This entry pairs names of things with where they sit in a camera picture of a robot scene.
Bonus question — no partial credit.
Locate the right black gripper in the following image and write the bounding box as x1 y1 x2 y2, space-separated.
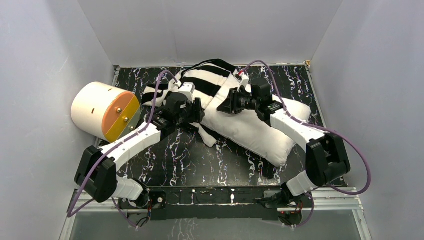
216 87 259 115

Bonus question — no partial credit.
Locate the white pillow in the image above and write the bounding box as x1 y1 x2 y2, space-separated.
201 75 295 167

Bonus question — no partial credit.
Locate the black white striped pillowcase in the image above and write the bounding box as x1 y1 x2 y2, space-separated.
141 59 238 148

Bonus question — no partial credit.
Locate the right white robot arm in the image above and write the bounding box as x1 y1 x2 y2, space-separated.
217 78 351 207

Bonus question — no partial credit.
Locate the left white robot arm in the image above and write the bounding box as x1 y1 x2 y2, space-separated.
74 92 205 208

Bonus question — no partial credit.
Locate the white orange cylinder roll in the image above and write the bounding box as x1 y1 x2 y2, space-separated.
71 81 141 143

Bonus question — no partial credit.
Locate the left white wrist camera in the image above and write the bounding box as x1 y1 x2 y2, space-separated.
178 82 196 99

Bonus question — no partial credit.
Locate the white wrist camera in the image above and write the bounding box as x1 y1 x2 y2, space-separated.
178 82 196 99
234 73 249 88

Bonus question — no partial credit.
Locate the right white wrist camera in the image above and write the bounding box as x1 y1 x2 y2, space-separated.
234 73 249 88

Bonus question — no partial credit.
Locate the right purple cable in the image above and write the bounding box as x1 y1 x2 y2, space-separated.
235 61 372 196

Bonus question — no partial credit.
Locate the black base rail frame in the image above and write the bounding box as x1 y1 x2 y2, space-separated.
118 186 312 225

